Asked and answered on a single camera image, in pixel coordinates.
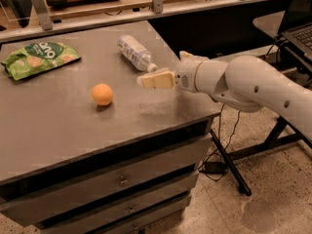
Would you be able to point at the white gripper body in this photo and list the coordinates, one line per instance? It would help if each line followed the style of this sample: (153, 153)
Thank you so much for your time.
(185, 73)

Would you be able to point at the clear blue plastic bottle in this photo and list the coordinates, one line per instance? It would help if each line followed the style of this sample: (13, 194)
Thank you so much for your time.
(136, 53)

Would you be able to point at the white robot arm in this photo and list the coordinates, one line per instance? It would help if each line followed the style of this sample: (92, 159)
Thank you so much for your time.
(245, 83)

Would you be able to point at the green rice chip bag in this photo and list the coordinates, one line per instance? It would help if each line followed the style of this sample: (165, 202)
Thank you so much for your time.
(37, 58)

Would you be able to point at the orange ball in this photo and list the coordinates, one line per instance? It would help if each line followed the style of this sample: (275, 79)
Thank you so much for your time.
(102, 94)

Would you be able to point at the black power adapter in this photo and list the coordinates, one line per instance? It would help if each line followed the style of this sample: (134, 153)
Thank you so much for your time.
(214, 168)

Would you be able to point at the grey drawer cabinet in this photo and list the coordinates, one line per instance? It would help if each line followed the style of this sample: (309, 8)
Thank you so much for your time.
(70, 166)

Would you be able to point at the black laptop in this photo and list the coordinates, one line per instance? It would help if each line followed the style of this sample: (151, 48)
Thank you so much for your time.
(296, 26)

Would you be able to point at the black metal table frame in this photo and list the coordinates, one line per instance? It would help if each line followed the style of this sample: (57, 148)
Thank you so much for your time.
(272, 141)

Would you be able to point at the metal railing frame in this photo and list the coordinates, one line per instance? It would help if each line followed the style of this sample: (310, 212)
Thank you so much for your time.
(46, 21)

